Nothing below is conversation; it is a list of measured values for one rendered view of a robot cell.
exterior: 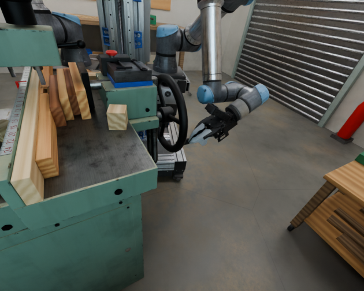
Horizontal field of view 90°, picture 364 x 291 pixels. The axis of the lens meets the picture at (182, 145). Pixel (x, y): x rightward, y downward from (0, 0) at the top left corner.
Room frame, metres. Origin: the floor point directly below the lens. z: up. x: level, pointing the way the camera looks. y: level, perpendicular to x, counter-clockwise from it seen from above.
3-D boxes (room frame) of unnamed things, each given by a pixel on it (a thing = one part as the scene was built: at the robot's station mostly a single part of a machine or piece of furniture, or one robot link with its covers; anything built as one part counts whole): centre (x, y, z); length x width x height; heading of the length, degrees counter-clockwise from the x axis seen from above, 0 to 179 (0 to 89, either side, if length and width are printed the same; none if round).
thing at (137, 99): (0.50, 0.18, 0.91); 0.15 x 0.14 x 0.09; 34
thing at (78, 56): (1.03, 0.65, 0.87); 0.15 x 0.15 x 0.10
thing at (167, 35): (1.16, 0.16, 0.98); 0.13 x 0.12 x 0.14; 121
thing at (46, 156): (0.44, 0.37, 0.92); 0.63 x 0.02 x 0.04; 34
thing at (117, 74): (0.51, 0.18, 0.99); 0.13 x 0.11 x 0.06; 34
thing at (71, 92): (0.46, 0.32, 0.93); 0.21 x 0.02 x 0.05; 34
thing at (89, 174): (0.45, 0.25, 0.87); 0.61 x 0.30 x 0.06; 34
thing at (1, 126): (0.37, 0.48, 0.82); 0.04 x 0.04 x 0.04; 81
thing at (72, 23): (1.03, 0.65, 0.98); 0.13 x 0.12 x 0.14; 161
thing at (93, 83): (0.46, 0.24, 0.95); 0.09 x 0.07 x 0.09; 34
